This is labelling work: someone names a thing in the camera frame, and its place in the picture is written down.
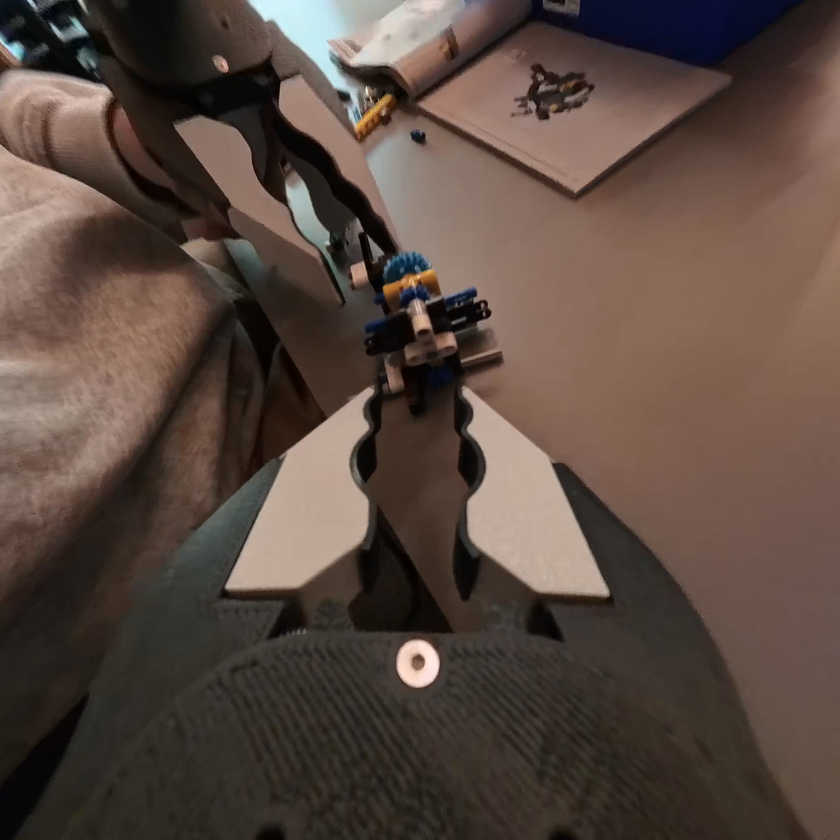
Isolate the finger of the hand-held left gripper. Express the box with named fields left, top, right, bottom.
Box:
left=259, top=73, right=400, bottom=257
left=172, top=106, right=347, bottom=307

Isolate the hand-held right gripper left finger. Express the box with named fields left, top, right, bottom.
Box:
left=223, top=386, right=388, bottom=601

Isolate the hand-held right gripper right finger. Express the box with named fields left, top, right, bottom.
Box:
left=451, top=386, right=613, bottom=603

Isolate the lego technic gear assembly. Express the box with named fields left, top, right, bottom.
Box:
left=349, top=230, right=505, bottom=417

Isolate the person's left forearm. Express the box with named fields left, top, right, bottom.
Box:
left=0, top=69, right=142, bottom=191

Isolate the yellow lego beam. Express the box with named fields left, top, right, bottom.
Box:
left=354, top=94, right=399, bottom=140

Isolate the lego instruction booklet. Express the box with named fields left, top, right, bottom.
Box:
left=328, top=0, right=732, bottom=198

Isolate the person's left hand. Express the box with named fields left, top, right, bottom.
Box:
left=108, top=101, right=227, bottom=227

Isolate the blue plastic bin with papers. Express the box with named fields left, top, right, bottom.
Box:
left=532, top=0, right=808, bottom=67

